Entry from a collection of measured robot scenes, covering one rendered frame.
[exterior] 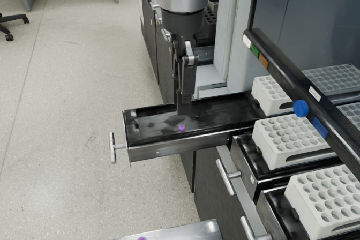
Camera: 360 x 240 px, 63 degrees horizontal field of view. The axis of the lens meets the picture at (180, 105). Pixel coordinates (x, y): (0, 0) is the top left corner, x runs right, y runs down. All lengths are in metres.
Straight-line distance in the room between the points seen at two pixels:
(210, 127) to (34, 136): 1.46
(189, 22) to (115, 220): 1.17
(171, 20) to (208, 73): 0.54
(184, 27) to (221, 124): 0.31
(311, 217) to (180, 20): 0.39
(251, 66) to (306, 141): 0.26
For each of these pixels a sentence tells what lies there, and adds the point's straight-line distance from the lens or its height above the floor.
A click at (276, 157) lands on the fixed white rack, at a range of 0.63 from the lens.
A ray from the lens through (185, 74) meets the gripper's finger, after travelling 0.54.
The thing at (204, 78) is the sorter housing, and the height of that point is 0.73.
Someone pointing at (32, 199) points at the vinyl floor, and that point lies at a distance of 1.71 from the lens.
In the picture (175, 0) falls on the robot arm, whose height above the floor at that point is 1.14.
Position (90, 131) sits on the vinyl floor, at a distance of 1.92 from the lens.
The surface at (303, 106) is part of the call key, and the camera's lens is 0.54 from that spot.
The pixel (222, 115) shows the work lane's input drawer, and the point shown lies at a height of 0.80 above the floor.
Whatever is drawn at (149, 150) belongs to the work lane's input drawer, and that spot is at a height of 0.79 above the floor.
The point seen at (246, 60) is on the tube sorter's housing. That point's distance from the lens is 0.81.
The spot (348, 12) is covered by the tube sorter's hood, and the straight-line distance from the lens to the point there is 0.48.
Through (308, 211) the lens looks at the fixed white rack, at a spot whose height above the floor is 0.86.
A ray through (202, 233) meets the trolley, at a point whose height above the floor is 0.82.
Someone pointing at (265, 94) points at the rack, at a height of 0.86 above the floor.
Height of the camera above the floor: 1.32
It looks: 41 degrees down
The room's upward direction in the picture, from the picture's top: straight up
